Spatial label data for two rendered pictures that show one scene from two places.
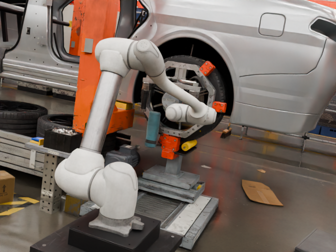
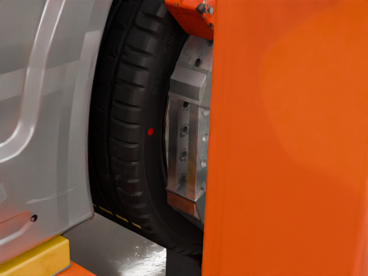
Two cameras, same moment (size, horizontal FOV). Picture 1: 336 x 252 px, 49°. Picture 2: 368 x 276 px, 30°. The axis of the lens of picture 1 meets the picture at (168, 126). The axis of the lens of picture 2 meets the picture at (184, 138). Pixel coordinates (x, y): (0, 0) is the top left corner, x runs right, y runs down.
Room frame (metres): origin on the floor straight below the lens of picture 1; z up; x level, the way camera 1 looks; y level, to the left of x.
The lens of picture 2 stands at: (2.49, 1.13, 1.32)
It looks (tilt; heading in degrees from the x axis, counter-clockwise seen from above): 25 degrees down; 291
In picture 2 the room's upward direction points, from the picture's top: 2 degrees clockwise
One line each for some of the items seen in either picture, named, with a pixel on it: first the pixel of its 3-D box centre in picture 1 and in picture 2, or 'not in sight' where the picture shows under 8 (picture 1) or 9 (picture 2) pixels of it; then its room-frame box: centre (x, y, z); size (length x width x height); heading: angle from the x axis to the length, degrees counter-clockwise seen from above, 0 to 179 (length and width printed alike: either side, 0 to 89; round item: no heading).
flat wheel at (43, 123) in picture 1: (77, 134); not in sight; (3.10, 0.75, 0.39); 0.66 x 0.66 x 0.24
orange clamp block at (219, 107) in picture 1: (219, 107); not in sight; (2.68, -0.34, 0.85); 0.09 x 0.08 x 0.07; 72
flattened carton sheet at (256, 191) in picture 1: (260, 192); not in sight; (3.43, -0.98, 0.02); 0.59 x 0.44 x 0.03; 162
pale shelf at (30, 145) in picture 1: (59, 150); not in sight; (2.39, 0.69, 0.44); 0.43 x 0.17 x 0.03; 72
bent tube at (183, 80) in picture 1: (189, 77); not in sight; (2.62, -0.10, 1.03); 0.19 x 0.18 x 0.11; 162
